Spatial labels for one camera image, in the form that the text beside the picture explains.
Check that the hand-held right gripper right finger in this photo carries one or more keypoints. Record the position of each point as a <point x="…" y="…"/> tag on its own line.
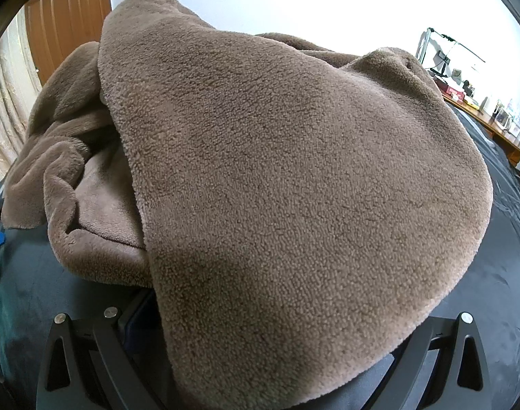
<point x="407" y="371"/>

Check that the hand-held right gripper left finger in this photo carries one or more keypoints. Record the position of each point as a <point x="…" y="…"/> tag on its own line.
<point x="133" y="329"/>

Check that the brown fleece sweater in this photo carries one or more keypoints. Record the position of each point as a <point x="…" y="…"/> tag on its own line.
<point x="285" y="179"/>

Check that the dark grey bed sheet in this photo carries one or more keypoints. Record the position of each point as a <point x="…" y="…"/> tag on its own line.
<point x="490" y="290"/>

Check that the beige curtain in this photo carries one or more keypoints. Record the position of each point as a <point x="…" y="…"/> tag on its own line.
<point x="7" y="94"/>

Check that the wooden door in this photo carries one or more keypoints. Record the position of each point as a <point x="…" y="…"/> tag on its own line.
<point x="67" y="17"/>

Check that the wooden desk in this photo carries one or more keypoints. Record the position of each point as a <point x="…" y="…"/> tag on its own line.
<point x="490" y="127"/>

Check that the white jar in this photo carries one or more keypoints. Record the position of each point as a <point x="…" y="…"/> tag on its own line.
<point x="485" y="104"/>

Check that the red box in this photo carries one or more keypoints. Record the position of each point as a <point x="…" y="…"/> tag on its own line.
<point x="454" y="92"/>

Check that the small black screen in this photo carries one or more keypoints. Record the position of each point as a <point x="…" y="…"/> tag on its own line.
<point x="443" y="64"/>

